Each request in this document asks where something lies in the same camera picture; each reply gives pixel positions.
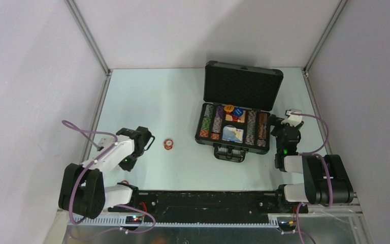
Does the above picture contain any blue orange chip stack row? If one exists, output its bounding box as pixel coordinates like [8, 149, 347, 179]
[245, 110, 256, 145]

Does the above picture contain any orange round button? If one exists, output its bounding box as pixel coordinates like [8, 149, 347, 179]
[223, 105, 235, 113]

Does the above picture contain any purple chip stack row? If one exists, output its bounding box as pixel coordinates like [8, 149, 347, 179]
[211, 106, 224, 140]

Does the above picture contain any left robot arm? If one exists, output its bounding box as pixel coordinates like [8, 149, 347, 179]
[58, 127, 155, 220]

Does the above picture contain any dark orange chip stack row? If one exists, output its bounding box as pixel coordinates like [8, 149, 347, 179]
[256, 112, 268, 147]

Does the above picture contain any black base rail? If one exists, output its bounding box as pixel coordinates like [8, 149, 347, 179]
[129, 191, 298, 225]

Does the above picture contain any blue card deck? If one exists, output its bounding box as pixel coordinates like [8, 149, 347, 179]
[221, 125, 244, 143]

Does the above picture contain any red Texas Hold'em card deck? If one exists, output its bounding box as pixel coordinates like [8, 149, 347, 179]
[225, 111, 246, 123]

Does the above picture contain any green chip stack row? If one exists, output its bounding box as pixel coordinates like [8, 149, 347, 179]
[199, 104, 214, 138]

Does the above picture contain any black poker set case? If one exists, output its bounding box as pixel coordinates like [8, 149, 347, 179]
[194, 61, 284, 163]

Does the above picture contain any blue round dealer button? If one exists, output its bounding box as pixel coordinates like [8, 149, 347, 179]
[232, 107, 244, 117]

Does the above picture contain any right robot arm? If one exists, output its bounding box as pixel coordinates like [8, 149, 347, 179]
[267, 110, 354, 212]

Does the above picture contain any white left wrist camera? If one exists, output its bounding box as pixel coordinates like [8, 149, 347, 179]
[96, 137, 115, 151]

